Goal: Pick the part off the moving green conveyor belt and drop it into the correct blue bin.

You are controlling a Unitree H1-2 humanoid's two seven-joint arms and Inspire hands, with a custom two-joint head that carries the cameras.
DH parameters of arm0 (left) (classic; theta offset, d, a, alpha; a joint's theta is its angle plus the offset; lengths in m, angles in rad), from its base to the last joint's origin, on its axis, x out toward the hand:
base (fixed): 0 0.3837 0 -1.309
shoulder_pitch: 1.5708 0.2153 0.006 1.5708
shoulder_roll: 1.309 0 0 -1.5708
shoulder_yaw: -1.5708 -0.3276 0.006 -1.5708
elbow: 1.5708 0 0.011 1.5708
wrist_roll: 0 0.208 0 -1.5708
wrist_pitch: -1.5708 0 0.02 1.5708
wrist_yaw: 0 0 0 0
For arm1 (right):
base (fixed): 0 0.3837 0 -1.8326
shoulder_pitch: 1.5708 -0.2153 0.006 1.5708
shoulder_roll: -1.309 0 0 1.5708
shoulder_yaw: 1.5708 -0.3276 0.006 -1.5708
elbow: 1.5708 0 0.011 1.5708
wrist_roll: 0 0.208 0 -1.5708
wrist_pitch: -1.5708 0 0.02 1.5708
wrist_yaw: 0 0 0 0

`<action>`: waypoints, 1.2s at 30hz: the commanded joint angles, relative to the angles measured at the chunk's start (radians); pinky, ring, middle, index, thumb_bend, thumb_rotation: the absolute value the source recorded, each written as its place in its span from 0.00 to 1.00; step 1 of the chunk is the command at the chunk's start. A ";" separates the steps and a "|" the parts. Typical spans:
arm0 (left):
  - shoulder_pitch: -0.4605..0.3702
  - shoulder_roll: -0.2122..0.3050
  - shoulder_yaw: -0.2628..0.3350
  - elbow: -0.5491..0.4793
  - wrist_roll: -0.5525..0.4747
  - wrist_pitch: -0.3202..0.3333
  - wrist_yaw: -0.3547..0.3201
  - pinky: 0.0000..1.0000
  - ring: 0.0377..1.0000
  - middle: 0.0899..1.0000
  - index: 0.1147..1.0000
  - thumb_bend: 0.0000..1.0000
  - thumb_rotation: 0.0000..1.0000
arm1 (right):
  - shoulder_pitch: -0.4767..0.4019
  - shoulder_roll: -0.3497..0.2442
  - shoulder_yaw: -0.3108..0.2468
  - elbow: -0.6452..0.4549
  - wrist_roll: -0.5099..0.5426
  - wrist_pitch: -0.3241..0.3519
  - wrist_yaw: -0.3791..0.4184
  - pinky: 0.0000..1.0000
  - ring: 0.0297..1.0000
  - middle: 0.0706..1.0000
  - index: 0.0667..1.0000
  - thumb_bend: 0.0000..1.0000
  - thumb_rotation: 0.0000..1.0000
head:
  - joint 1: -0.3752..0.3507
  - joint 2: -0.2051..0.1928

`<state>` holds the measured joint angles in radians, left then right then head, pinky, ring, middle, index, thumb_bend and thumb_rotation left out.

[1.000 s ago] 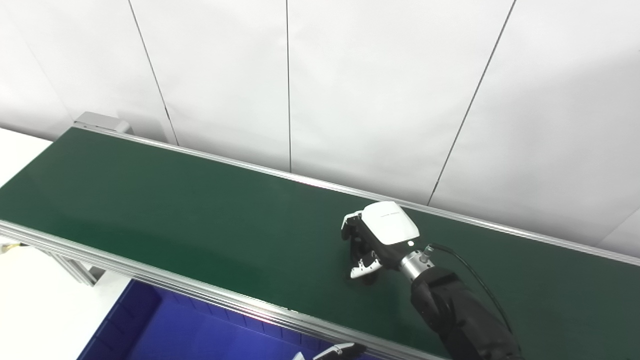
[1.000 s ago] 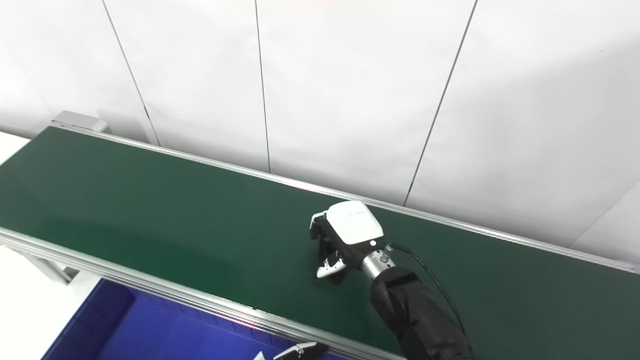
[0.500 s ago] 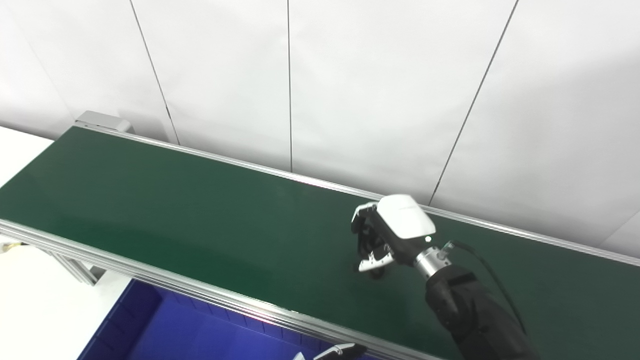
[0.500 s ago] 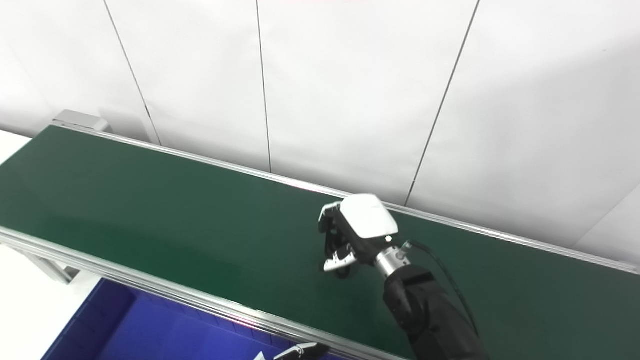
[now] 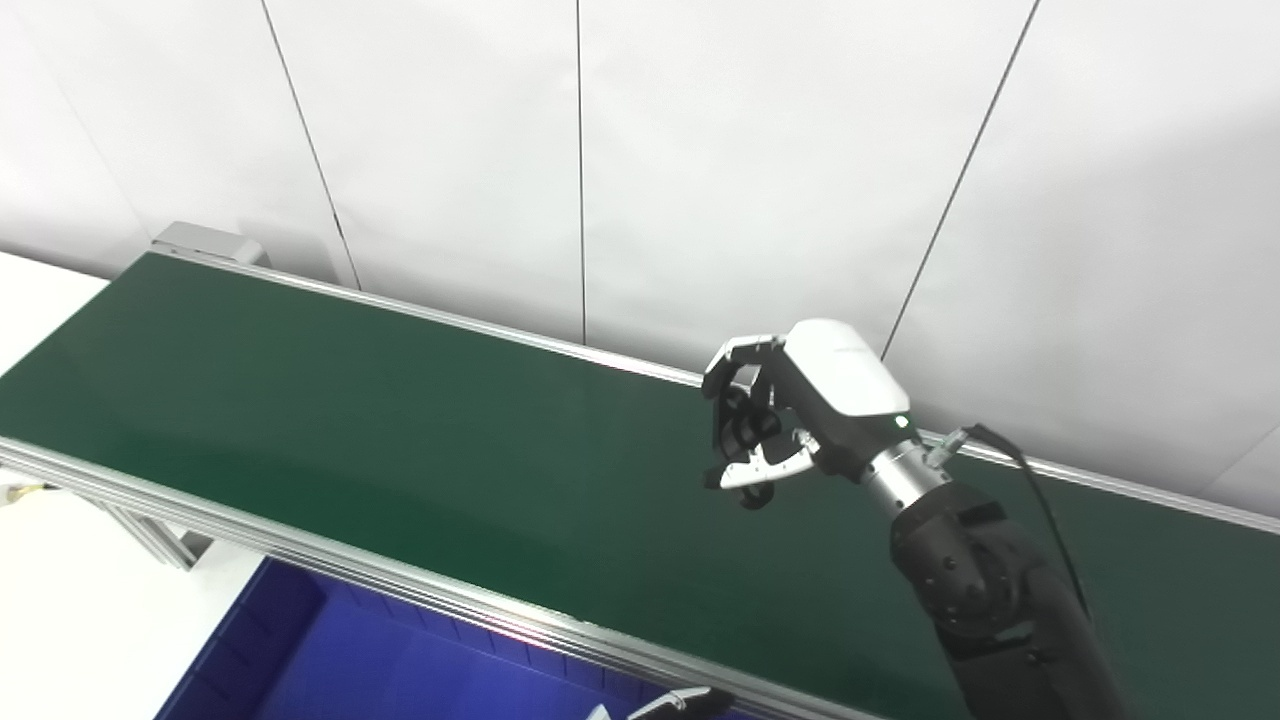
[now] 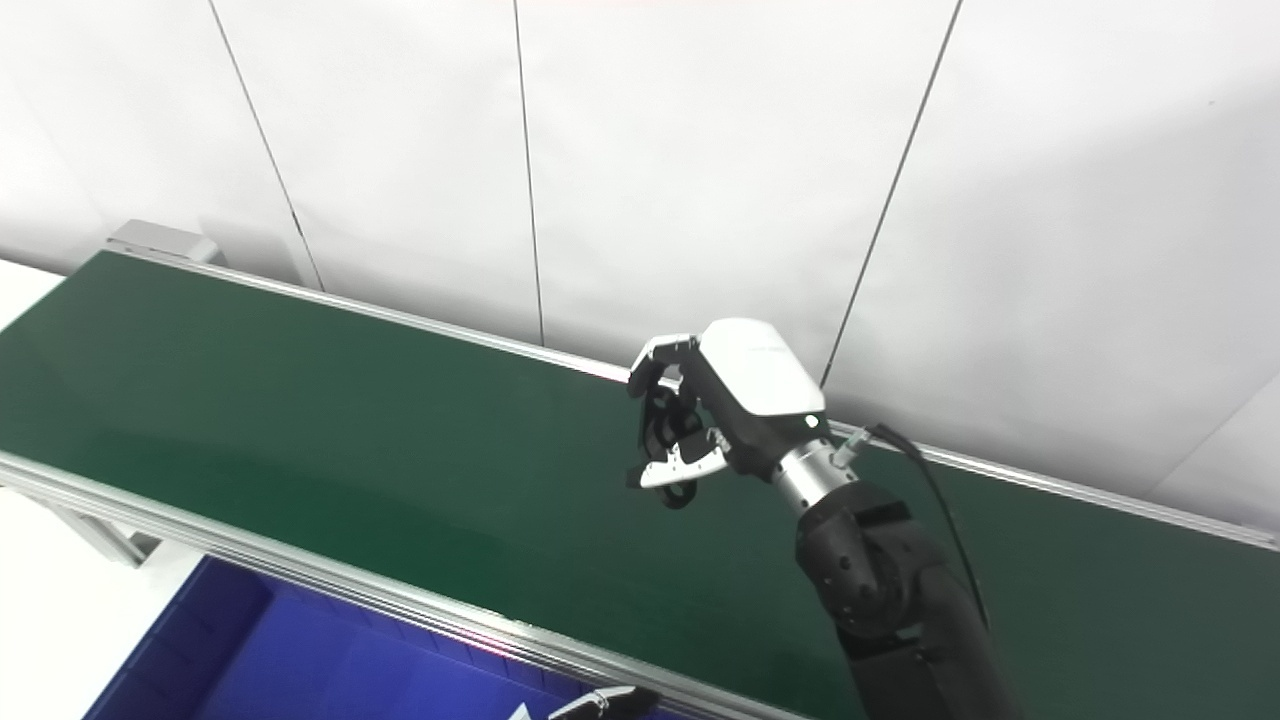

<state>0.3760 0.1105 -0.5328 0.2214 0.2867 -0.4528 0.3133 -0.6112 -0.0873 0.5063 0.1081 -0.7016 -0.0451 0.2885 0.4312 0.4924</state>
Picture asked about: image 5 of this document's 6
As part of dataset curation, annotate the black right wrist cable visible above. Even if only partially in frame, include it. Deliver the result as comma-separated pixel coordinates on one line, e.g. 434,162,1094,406
928,422,1093,623

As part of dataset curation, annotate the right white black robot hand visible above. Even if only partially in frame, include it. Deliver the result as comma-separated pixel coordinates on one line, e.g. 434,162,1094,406
700,318,919,496

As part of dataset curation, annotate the black flanged machine part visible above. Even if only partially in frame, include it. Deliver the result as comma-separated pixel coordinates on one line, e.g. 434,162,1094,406
714,385,793,512

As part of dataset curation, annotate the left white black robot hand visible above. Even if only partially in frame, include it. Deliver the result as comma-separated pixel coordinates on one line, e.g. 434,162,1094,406
585,686,738,720

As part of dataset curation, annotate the blue plastic bin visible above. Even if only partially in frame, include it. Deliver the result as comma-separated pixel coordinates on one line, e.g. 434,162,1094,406
153,556,656,720

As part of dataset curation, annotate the green conveyor belt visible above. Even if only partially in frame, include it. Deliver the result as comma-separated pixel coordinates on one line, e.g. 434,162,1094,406
0,252,1280,720
0,220,1280,720

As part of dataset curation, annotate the aluminium conveyor leg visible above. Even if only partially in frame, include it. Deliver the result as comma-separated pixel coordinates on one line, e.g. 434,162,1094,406
95,498,214,571

